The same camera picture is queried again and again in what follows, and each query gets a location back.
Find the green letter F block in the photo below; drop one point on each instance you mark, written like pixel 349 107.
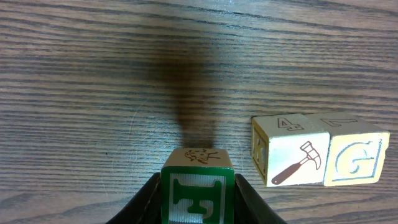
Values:
pixel 197 186

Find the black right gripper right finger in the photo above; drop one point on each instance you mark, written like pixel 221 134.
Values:
pixel 250 207

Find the yellow letter G block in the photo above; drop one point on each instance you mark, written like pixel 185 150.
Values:
pixel 357 149

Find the white hammer picture block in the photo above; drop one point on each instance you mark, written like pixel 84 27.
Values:
pixel 289 149

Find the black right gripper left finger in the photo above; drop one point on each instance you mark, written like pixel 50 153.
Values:
pixel 144 207

